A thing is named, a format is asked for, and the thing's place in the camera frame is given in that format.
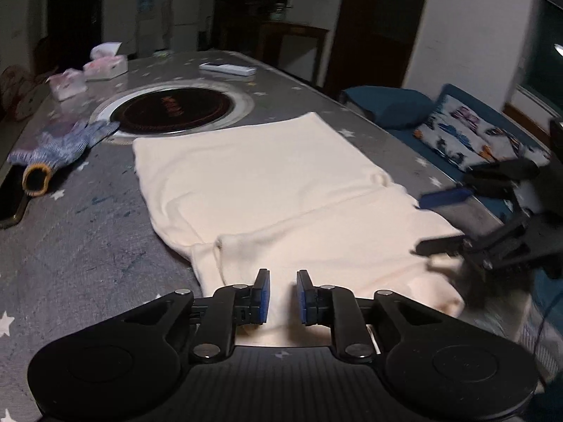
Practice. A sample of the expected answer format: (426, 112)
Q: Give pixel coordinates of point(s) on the small clear food container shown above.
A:
(161, 53)

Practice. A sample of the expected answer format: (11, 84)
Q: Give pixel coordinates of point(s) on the grey star-print tablecloth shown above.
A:
(88, 250)

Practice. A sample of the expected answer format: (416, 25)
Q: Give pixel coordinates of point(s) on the blue knitted work glove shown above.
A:
(66, 145)

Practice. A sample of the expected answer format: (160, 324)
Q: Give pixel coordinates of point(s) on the pink electric fan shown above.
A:
(20, 92)

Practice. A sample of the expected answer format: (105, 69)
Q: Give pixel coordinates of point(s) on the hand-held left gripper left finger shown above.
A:
(263, 297)

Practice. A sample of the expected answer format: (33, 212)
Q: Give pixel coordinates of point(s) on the glass jar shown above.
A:
(277, 12)

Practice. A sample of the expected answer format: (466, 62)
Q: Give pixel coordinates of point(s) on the white refrigerator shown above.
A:
(185, 13)

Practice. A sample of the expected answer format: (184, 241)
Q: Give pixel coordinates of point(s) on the blue water bottle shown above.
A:
(146, 4)

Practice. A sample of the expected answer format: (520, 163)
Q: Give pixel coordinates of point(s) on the round black induction cooktop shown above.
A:
(171, 107)

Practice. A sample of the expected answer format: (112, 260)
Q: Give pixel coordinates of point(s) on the large pink tissue box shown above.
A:
(105, 66)

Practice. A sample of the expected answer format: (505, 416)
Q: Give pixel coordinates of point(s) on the butterfly print pillow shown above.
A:
(466, 136)

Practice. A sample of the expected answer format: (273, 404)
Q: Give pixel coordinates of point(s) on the dark wooden side table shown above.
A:
(294, 35)

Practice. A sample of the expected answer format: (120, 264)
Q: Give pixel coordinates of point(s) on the cream knit garment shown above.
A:
(264, 184)

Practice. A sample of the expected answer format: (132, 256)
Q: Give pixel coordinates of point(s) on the black smartphone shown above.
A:
(9, 198)

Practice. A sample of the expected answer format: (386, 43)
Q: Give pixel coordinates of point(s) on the dark wooden door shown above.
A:
(74, 17)

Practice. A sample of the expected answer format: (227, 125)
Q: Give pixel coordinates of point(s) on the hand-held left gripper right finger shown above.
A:
(302, 299)

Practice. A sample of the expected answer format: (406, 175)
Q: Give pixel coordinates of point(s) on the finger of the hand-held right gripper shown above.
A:
(444, 246)
(444, 197)

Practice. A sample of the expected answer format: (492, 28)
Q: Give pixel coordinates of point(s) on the small pink tissue box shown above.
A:
(68, 85)

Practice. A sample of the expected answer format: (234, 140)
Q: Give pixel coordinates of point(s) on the white water dispenser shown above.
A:
(147, 37)

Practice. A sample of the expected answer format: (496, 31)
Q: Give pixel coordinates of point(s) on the white remote control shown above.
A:
(226, 69)

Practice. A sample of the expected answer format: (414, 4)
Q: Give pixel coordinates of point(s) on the blue sofa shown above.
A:
(404, 110)

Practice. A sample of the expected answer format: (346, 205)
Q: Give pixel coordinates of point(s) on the brown wooden door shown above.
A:
(374, 26)

